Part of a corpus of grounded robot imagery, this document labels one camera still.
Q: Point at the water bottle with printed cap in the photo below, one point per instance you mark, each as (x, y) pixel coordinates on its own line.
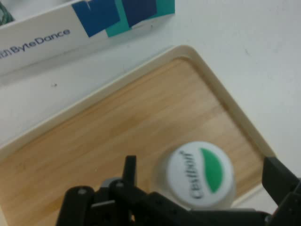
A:
(200, 174)

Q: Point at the white blue ByteDance cardboard box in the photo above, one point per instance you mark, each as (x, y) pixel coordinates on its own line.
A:
(47, 35)

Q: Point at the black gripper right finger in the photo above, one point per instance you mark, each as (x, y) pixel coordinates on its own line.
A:
(285, 188)

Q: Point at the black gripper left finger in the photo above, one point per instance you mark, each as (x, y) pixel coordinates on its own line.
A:
(141, 207)

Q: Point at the wooden tray with cream rim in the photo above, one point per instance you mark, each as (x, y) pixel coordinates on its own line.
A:
(141, 117)

